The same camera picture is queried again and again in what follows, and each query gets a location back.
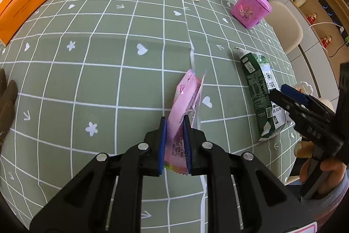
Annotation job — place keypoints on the purple toy bin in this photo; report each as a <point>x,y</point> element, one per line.
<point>250,12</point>

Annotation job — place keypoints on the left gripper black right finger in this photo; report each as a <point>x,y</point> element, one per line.
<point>192,141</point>

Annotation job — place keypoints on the right hand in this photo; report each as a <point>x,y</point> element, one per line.
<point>335,167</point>

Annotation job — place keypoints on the white sideboard cabinet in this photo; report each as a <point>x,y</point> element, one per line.
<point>310,61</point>

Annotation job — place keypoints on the beige dining chair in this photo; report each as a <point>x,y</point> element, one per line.
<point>285,25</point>

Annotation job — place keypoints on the black power strip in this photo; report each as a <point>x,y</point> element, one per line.
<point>331,14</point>

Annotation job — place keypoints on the yellow white cup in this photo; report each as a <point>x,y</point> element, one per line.
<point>299,3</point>

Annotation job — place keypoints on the red figurine left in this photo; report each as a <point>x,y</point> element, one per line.
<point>312,17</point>

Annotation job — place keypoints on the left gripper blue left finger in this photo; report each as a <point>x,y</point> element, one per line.
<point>156,139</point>

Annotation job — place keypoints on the pink snack wrapper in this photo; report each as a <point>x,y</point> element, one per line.
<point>186,103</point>

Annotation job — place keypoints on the red figurine right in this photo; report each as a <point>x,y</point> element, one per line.
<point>326,41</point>

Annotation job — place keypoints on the green checked tablecloth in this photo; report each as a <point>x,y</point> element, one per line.
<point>97,75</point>

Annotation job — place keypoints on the orange tissue box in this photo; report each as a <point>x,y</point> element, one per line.
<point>13,14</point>

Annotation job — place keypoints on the red figurine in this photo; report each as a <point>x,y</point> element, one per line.
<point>312,17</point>
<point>326,41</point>

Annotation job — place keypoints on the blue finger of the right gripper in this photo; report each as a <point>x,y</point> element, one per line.
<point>285,102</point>
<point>294,94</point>

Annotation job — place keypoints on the green white snack package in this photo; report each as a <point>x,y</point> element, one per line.
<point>260,78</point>

